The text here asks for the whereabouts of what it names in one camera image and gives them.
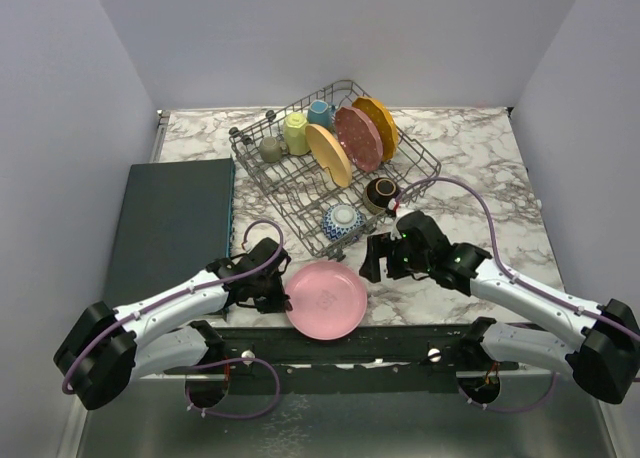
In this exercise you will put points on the cream yellow round plate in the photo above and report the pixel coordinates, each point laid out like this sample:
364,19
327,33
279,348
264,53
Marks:
329,154

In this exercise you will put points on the blue ceramic mug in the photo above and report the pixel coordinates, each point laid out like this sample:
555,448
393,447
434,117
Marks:
321,113

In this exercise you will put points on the brown patterned bowl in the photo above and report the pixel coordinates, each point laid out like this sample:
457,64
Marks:
378,193

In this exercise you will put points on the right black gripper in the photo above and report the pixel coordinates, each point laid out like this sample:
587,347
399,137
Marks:
379,245

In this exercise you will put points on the red blue patterned bowl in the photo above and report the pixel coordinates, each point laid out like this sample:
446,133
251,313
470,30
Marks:
340,220

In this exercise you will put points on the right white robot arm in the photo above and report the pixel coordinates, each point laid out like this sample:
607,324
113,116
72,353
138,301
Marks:
596,345

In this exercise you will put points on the grey wire dish rack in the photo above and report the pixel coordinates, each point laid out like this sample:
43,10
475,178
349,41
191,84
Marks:
303,188

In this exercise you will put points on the pink polka dot plate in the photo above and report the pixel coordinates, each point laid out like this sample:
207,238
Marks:
359,138

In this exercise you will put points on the light green ceramic mug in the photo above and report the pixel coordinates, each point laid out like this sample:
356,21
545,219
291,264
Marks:
294,133

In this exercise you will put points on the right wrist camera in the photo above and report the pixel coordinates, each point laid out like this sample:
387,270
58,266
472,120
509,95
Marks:
398,210

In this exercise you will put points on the grey ceramic mug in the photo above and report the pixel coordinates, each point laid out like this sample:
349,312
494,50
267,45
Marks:
271,149

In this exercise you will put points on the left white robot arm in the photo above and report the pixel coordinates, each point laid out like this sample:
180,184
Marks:
104,349

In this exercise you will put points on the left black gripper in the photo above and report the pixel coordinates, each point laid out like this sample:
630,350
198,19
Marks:
279,302

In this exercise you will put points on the yellow polka dot plate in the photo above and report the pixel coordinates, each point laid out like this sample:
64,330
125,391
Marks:
384,123

